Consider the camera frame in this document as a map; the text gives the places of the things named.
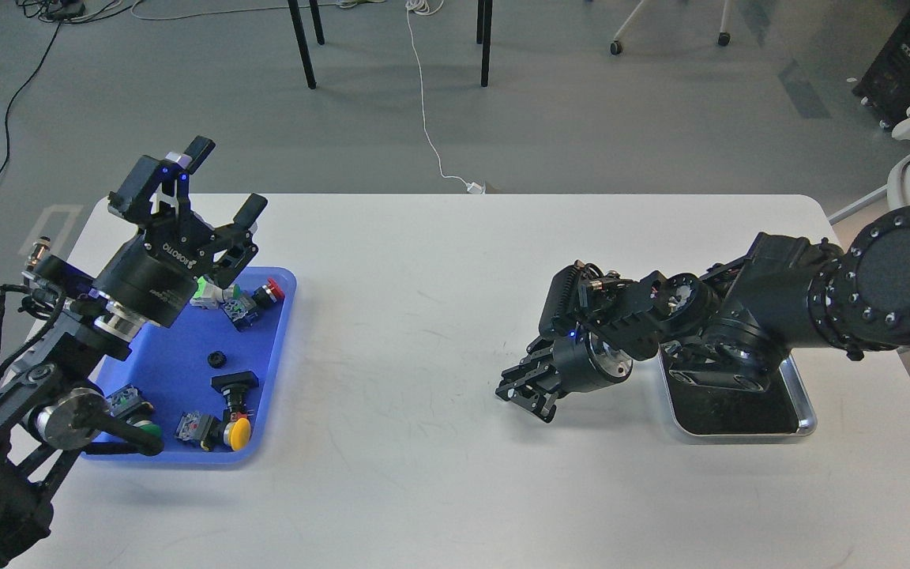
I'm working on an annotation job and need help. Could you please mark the image-left black gripper body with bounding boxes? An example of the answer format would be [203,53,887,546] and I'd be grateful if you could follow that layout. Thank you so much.
[93,230,239,327]

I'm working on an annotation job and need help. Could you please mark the image-right black gripper body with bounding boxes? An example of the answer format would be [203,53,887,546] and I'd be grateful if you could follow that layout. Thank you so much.
[561,332,634,398]

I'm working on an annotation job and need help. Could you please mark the image-right gripper finger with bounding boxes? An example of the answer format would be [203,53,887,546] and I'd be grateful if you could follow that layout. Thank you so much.
[494,371,562,424]
[506,337,573,388]

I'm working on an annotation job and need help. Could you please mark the image-left gripper finger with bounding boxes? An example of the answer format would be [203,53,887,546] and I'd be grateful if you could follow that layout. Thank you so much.
[107,136,216,246]
[206,194,268,273]

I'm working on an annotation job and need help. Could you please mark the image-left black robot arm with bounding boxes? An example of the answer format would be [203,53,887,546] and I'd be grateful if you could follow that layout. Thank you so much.
[0,136,267,567]

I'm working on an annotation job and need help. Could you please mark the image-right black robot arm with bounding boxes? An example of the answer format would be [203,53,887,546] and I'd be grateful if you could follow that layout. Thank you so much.
[495,205,910,433]

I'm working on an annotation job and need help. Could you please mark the blue plastic tray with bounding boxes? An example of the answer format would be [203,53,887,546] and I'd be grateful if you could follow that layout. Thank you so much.
[87,266,297,465]

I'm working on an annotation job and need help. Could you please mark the silver metal tray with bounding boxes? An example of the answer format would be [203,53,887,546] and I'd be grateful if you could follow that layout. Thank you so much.
[660,352,817,443]

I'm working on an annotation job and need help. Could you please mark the white rolling chair base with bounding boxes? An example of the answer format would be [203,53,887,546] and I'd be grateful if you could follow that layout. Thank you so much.
[607,1,708,55]

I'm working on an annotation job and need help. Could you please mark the black table legs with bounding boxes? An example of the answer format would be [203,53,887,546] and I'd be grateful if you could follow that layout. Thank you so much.
[287,0,494,90]

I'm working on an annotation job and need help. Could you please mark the light green switch block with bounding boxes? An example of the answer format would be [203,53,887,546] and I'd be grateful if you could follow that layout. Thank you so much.
[189,275,238,310]

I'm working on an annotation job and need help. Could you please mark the red push button switch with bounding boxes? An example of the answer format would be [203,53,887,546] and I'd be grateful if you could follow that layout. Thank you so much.
[220,277,285,331]

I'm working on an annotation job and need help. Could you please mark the green push button switch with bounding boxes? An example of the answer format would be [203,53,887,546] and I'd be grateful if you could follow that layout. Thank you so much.
[106,384,162,437]

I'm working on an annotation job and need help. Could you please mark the black push button switch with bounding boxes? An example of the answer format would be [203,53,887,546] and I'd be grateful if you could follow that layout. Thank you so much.
[210,371,259,416]

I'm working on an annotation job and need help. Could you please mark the yellow push button switch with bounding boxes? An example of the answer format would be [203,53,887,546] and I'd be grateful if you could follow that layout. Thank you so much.
[174,411,252,451]

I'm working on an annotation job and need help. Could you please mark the white floor cable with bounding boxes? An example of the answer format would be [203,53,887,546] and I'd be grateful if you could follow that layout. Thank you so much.
[406,0,486,195]

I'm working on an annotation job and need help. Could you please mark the black floor cable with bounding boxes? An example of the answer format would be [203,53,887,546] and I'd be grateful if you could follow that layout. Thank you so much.
[0,0,133,300]

